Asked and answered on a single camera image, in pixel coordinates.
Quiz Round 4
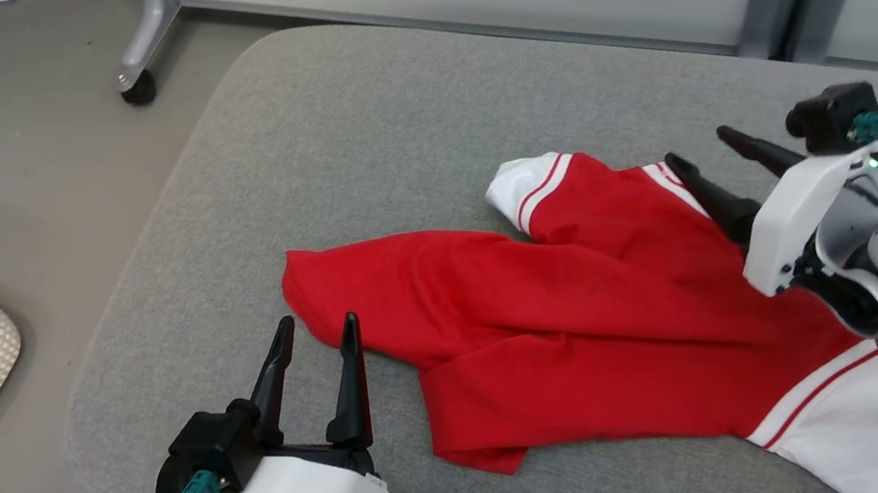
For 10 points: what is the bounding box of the grey metal stand leg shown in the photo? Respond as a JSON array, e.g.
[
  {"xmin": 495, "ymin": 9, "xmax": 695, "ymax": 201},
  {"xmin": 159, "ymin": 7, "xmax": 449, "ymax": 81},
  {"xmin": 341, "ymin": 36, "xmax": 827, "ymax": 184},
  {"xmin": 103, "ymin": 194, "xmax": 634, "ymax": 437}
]
[{"xmin": 99, "ymin": 0, "xmax": 192, "ymax": 95}]

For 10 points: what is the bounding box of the red and white garment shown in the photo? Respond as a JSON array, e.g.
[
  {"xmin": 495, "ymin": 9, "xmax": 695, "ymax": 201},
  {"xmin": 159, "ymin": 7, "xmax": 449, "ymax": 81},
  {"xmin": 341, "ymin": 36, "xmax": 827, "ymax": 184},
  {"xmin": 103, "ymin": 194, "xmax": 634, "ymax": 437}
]
[{"xmin": 269, "ymin": 111, "xmax": 878, "ymax": 493}]

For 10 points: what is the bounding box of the grey fabric sofa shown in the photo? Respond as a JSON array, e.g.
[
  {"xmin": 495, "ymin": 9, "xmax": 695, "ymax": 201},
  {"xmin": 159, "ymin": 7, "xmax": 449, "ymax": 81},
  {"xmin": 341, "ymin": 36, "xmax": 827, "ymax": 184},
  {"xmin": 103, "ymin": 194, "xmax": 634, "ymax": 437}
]
[{"xmin": 18, "ymin": 0, "xmax": 878, "ymax": 493}]

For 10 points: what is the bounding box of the black caster wheel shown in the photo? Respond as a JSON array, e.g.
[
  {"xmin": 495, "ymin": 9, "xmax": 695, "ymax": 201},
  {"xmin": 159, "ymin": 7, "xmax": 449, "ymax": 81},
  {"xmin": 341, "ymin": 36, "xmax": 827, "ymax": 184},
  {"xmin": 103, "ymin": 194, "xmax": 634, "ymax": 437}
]
[{"xmin": 118, "ymin": 67, "xmax": 160, "ymax": 110}]

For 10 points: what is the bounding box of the grey partition foot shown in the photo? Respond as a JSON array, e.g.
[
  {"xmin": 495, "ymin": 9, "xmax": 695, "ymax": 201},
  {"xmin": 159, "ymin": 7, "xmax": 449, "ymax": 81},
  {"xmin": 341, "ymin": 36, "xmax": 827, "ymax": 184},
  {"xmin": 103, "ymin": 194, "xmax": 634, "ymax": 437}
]
[
  {"xmin": 786, "ymin": 0, "xmax": 867, "ymax": 67},
  {"xmin": 732, "ymin": 0, "xmax": 803, "ymax": 64}
]

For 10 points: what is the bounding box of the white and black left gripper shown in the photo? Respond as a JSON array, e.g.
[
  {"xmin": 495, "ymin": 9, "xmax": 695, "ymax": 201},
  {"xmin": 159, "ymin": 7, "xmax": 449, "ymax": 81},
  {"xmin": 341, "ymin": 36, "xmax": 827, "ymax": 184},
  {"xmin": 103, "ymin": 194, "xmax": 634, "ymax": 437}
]
[{"xmin": 194, "ymin": 306, "xmax": 392, "ymax": 493}]

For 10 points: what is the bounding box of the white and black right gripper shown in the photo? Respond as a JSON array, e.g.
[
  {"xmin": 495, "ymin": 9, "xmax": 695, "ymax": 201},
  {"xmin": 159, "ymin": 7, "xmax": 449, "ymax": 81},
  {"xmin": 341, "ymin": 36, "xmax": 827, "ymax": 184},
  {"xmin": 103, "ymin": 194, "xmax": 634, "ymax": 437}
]
[{"xmin": 660, "ymin": 106, "xmax": 878, "ymax": 308}]

